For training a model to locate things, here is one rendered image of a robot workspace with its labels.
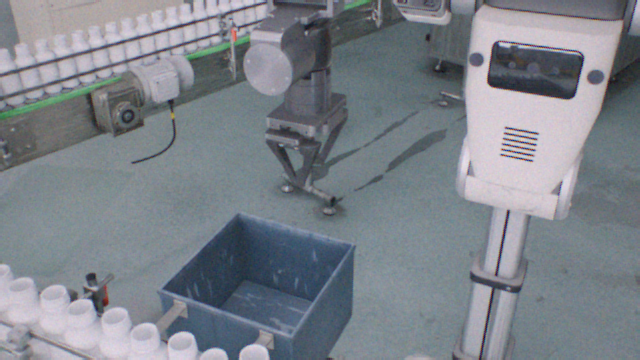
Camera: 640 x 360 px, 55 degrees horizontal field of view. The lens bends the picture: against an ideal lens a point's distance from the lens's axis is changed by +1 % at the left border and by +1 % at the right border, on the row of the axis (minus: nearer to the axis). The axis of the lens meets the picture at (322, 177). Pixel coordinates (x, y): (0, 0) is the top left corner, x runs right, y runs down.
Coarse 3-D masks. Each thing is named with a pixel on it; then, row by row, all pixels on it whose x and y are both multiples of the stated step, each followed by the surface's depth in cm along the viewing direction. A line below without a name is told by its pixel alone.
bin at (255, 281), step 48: (240, 240) 153; (288, 240) 147; (336, 240) 140; (192, 288) 137; (240, 288) 158; (288, 288) 155; (336, 288) 134; (240, 336) 122; (288, 336) 115; (336, 336) 142
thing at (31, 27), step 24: (24, 0) 427; (48, 0) 407; (72, 0) 419; (96, 0) 431; (120, 0) 444; (144, 0) 459; (168, 0) 474; (24, 24) 443; (48, 24) 415; (72, 24) 425; (96, 24) 438; (120, 24) 451
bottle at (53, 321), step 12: (48, 288) 95; (60, 288) 95; (48, 300) 92; (60, 300) 93; (48, 312) 94; (60, 312) 94; (48, 324) 94; (60, 324) 94; (48, 336) 95; (60, 336) 95; (48, 348) 98
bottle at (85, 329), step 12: (84, 300) 92; (72, 312) 92; (84, 312) 94; (96, 312) 93; (72, 324) 91; (84, 324) 91; (96, 324) 93; (72, 336) 91; (84, 336) 91; (96, 336) 92; (84, 348) 91; (96, 348) 93
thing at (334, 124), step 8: (336, 112) 75; (344, 112) 78; (328, 120) 74; (336, 120) 76; (344, 120) 79; (320, 128) 74; (328, 128) 74; (336, 128) 79; (304, 136) 82; (336, 136) 80; (328, 144) 81; (328, 152) 81; (320, 160) 82
